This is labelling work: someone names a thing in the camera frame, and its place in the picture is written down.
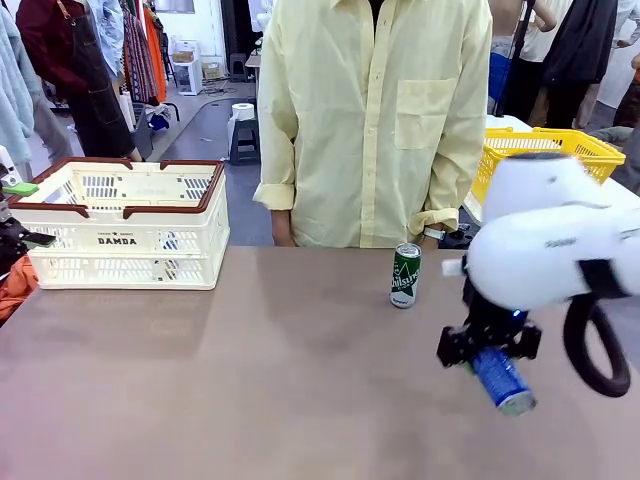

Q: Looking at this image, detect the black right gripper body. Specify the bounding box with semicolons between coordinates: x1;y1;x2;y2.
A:
461;276;527;343

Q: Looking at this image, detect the orange cloth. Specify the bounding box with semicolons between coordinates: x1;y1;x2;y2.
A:
0;254;40;322

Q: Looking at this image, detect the dark plastic stool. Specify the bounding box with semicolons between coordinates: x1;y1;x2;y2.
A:
228;118;262;167

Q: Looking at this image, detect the mannequin with dark apron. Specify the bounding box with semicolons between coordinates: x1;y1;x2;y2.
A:
14;0;137;162

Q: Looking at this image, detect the cream short sleeve shirt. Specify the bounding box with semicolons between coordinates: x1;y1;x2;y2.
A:
519;0;574;64

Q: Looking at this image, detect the striped patterned garment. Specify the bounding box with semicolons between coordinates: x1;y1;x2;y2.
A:
119;4;157;104

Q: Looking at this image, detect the black stand pole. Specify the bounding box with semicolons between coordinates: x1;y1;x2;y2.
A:
493;0;532;119

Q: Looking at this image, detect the cream folding basket brown rim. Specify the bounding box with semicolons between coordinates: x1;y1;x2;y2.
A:
7;157;231;292

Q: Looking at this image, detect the white floor appliance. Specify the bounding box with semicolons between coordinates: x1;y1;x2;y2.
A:
176;59;204;97

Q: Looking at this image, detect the blue draped cloth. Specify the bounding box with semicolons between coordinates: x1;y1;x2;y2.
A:
489;34;514;109

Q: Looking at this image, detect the orange hanging garment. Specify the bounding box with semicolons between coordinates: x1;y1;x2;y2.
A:
143;4;168;102

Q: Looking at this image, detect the white toilet paper roll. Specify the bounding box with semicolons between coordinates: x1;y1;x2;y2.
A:
230;101;259;124

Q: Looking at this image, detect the bare mannequin torso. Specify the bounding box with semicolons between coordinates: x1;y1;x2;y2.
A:
489;0;559;37

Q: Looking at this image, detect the black hanging coat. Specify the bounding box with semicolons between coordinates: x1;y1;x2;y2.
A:
504;0;619;131

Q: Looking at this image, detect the grey storage bin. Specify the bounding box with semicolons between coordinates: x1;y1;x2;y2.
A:
131;102;182;162

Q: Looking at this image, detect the light blue denim shirt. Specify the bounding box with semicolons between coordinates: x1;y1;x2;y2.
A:
87;0;126;77

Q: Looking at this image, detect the yellow plastic shopping basket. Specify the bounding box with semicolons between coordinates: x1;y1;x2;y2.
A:
471;126;628;207

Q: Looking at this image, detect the person in white clothes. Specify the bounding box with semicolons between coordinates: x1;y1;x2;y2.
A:
596;0;640;109

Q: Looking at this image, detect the white side table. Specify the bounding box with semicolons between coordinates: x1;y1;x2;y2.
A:
462;113;640;222

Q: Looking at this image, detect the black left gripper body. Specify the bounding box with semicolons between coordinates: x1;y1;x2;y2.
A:
0;196;32;275

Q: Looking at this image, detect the black wheeled base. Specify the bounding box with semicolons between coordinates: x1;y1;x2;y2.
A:
439;223;482;249

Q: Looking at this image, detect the blue drink can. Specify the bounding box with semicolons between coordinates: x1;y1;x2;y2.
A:
469;348;539;418

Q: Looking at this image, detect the light blue fuzzy garment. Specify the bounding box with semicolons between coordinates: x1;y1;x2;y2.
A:
0;4;45;167

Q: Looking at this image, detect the person in yellow shirt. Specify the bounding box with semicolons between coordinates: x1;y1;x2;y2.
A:
252;0;495;250

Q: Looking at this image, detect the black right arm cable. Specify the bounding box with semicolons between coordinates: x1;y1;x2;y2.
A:
562;293;633;399

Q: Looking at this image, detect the person's right forearm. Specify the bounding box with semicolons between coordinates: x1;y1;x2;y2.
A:
271;208;298;249

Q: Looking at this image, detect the green Chilsung soda can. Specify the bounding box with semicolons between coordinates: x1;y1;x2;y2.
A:
389;242;423;310

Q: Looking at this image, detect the grey plastic stool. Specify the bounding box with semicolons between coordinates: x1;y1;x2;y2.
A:
228;52;249;84

